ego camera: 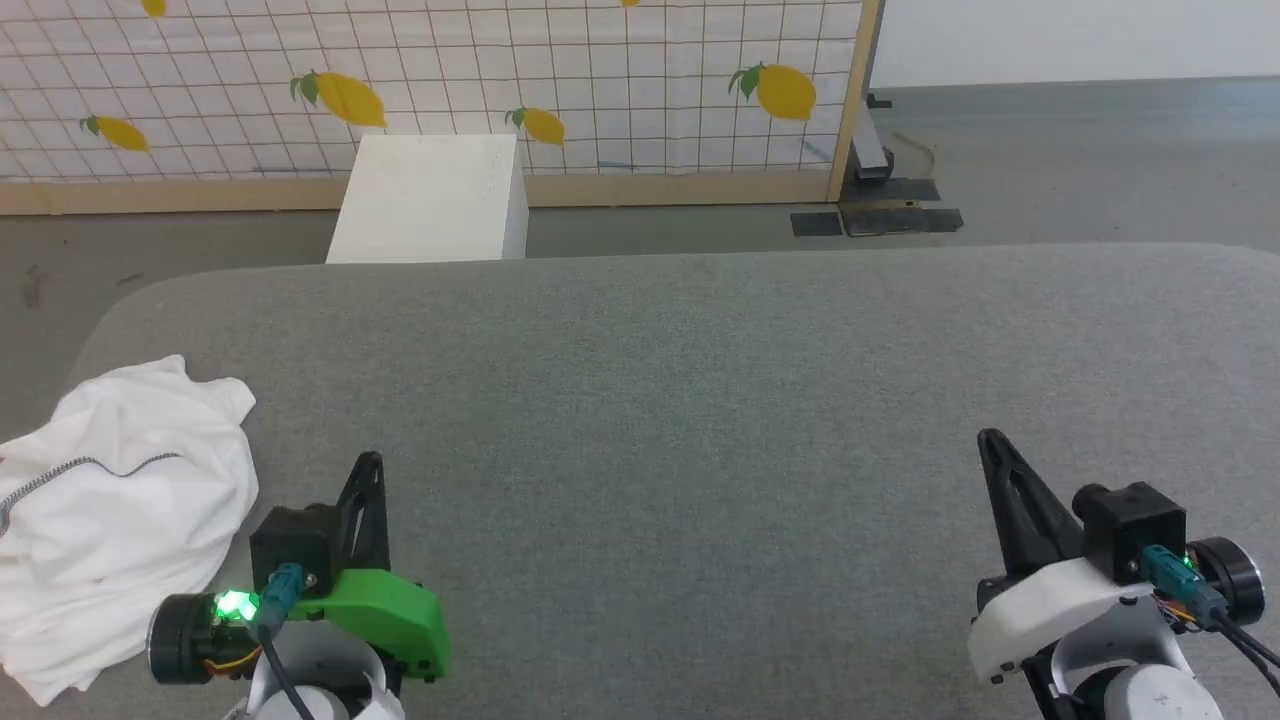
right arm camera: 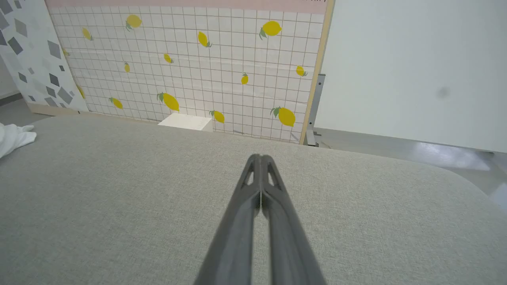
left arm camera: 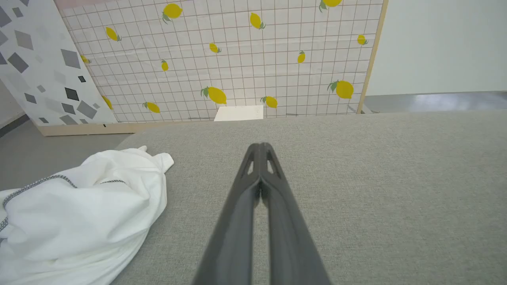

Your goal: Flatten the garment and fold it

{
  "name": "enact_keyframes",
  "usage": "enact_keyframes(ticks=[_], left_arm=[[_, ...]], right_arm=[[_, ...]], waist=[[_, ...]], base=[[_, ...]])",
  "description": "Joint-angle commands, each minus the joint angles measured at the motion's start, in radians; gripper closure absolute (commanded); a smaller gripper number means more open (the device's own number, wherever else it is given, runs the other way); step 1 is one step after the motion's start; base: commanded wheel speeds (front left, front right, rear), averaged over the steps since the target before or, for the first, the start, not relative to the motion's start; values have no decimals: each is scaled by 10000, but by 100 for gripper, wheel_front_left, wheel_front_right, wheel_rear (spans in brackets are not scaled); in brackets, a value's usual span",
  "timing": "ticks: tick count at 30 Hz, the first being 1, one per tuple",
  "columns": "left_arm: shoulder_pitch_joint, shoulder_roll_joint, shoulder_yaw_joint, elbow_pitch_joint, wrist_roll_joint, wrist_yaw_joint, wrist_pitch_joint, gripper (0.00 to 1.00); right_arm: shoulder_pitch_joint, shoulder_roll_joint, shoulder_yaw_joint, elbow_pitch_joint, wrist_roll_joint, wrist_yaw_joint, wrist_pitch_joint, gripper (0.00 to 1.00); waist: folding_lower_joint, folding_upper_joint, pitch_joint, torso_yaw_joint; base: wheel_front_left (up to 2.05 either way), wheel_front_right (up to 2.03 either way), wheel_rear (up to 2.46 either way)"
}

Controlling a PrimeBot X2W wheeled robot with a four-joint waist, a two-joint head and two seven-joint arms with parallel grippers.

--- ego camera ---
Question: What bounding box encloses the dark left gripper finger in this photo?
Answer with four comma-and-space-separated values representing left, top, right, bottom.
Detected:
360, 453, 393, 579
335, 453, 370, 593

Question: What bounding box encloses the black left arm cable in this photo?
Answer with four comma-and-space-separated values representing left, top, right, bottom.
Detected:
255, 563, 321, 720

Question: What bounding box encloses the white box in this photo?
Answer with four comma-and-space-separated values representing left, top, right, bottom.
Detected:
326, 134, 529, 265

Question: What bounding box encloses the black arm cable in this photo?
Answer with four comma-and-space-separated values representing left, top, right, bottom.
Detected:
255, 563, 321, 720
1140, 545, 1280, 691

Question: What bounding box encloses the white garment with grey stitching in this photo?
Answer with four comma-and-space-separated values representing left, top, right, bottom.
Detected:
0, 355, 259, 707

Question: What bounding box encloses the grey fabric sofa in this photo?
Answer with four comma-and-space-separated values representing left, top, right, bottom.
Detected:
60, 243, 1280, 720

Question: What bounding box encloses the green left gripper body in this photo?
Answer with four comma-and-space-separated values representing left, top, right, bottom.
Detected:
285, 568, 453, 686

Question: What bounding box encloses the grey metal frame foot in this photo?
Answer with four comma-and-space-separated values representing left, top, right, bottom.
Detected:
850, 93, 897, 187

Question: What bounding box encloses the thin floor cable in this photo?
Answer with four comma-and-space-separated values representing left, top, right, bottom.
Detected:
893, 128, 942, 179

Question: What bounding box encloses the narrow black floor plate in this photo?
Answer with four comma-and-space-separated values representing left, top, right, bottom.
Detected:
862, 177, 942, 204

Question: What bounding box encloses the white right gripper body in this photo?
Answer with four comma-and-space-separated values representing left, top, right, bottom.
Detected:
967, 557, 1166, 686

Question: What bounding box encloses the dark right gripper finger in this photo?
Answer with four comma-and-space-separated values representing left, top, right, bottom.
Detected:
995, 430, 1087, 578
977, 428, 1033, 583

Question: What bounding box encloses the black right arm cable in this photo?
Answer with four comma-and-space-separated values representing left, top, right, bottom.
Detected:
1140, 545, 1280, 691

